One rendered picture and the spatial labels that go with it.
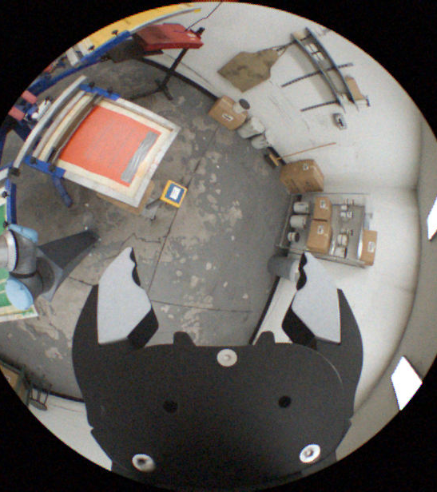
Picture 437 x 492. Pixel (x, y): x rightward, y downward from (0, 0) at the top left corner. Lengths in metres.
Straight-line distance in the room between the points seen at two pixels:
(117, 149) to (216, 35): 2.04
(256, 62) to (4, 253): 2.62
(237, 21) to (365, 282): 4.07
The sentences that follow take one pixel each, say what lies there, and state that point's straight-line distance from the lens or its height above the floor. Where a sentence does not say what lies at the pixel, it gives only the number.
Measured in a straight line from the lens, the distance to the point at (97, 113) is 1.17.
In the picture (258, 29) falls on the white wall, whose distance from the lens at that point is 2.43.
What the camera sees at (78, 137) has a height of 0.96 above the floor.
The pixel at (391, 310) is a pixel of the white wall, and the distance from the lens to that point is 3.20.
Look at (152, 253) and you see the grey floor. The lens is 1.94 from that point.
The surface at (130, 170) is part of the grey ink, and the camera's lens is 0.95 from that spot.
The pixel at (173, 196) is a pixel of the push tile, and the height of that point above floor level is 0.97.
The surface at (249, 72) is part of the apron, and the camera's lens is 2.53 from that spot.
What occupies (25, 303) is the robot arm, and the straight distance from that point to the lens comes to 0.62.
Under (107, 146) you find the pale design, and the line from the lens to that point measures 1.02.
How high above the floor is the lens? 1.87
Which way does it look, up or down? 55 degrees down
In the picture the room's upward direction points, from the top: 105 degrees clockwise
